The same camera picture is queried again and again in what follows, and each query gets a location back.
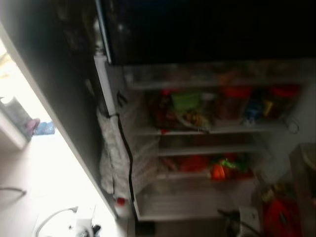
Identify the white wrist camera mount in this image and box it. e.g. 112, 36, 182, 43
238, 206, 261, 237
74, 205, 97, 233

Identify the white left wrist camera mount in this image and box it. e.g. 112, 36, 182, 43
74, 205, 97, 233

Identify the clear crisper drawer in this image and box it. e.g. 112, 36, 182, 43
133, 170, 262, 220

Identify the white bottle with red cap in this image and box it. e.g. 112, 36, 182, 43
115, 197, 130, 219

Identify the green lidded container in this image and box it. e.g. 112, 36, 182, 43
171, 90, 203, 112

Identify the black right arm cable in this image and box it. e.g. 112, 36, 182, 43
218, 208, 262, 237

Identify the orange plastic bag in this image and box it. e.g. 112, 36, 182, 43
180, 156, 209, 172

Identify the food packet with roll picture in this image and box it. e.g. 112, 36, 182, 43
175, 110, 213, 131

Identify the black metal chair leg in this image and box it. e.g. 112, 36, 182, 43
0, 186, 26, 195

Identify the black fridge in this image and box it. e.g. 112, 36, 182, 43
91, 0, 316, 233

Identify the shallow frosted fridge drawer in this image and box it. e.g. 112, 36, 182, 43
158, 132, 267, 156

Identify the blue white yogurt cup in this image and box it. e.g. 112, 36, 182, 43
244, 99, 262, 124

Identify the red lid jar yellow label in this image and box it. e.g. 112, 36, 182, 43
269, 85, 301, 118

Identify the bubble wrap sheet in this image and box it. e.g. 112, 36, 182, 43
97, 99, 161, 199

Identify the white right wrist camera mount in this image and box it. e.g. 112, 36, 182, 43
238, 206, 261, 237

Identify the green snack packet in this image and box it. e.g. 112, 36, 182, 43
220, 157, 247, 171

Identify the clear fridge drawer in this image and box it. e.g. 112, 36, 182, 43
123, 62, 316, 89

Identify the red brown snack packet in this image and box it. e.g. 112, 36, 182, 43
148, 91, 174, 129

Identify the orange snack packet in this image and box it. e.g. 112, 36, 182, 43
211, 164, 252, 179

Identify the red round lid container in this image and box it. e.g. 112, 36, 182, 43
262, 197, 302, 237

